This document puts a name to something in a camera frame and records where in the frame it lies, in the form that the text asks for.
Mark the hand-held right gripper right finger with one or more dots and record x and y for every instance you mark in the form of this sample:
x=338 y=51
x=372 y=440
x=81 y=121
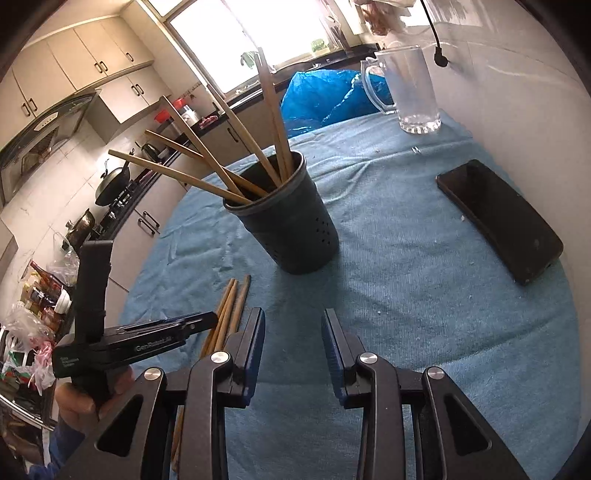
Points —
x=332 y=355

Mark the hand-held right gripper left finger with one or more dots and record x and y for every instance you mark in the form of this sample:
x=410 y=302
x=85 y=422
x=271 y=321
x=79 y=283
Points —
x=251 y=350

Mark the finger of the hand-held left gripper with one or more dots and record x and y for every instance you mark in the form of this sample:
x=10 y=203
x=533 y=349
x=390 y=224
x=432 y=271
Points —
x=184 y=323

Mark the wooden chopstick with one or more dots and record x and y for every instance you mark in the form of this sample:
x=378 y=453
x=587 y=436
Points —
x=272 y=115
x=240 y=129
x=241 y=304
x=175 y=177
x=230 y=307
x=171 y=143
x=284 y=138
x=194 y=138
x=222 y=307

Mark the black perforated utensil holder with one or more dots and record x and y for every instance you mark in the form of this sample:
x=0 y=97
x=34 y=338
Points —
x=295 y=230

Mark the person's left forearm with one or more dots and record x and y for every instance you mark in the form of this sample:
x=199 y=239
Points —
x=64 y=454

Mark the person's left hand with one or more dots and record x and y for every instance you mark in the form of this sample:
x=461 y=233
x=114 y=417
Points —
x=76 y=410

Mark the clear plastic bag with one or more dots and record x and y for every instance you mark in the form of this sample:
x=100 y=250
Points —
x=67 y=267

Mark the brown glass bottle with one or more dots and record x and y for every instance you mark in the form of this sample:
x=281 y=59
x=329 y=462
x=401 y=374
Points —
x=42 y=276

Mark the steel pot with lid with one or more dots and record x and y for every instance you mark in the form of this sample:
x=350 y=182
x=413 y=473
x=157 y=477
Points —
x=81 y=228

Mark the wooden chopsticks in holder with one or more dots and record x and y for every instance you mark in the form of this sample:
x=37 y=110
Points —
x=138 y=249

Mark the blue tablecloth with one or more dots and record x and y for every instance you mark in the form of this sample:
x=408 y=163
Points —
x=392 y=300

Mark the white crumpled plastic bags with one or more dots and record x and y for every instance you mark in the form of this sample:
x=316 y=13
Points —
x=25 y=341

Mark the black wok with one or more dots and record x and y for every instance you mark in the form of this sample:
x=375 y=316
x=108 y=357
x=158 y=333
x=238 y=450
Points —
x=113 y=184

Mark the steel range hood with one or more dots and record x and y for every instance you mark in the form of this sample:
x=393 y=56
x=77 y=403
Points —
x=41 y=134

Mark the silver rice cooker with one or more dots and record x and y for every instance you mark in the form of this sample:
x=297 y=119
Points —
x=188 y=115

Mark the black smartphone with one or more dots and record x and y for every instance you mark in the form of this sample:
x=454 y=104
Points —
x=498 y=217

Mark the beige upper kitchen cabinets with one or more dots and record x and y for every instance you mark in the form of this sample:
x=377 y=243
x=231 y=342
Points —
x=78 y=55

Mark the blue plastic bag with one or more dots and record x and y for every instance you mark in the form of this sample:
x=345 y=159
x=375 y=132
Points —
x=318 y=101

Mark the clear glass mug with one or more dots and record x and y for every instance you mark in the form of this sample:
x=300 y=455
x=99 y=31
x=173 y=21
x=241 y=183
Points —
x=411 y=92

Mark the kitchen window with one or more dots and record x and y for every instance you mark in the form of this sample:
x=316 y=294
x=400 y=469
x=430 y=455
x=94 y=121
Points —
x=221 y=41

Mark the hanging plastic bags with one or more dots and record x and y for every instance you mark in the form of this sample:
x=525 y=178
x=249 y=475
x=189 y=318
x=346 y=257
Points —
x=383 y=16

